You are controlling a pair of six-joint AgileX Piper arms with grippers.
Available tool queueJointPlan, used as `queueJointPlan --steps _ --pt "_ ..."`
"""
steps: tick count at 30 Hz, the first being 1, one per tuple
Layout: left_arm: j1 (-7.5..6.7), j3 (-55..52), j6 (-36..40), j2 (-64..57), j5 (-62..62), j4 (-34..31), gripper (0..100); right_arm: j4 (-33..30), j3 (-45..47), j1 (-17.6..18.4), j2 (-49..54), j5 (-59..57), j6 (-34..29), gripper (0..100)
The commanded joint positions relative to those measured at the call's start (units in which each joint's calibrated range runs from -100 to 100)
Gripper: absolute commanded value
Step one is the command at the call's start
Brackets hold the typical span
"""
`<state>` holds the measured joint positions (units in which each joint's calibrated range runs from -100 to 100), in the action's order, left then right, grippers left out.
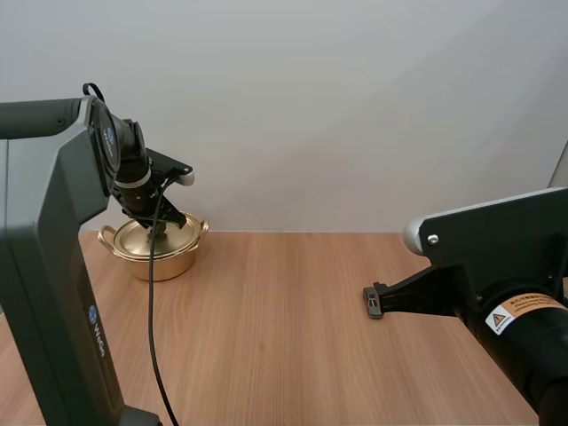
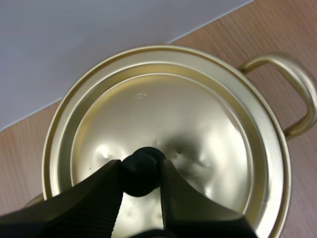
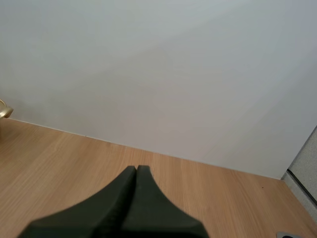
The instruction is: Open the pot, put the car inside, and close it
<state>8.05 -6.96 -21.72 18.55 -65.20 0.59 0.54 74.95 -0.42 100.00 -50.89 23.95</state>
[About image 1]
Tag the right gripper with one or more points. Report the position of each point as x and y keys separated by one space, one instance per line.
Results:
x=459 y=293

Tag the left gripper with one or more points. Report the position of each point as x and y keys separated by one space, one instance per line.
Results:
x=135 y=197

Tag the gold lid with black knob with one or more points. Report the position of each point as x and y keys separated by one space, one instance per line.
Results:
x=132 y=240

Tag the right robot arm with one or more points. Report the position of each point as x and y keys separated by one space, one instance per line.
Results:
x=532 y=355

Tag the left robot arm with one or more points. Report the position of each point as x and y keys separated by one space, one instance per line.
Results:
x=44 y=222

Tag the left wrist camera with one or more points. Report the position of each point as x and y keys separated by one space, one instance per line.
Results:
x=171 y=165

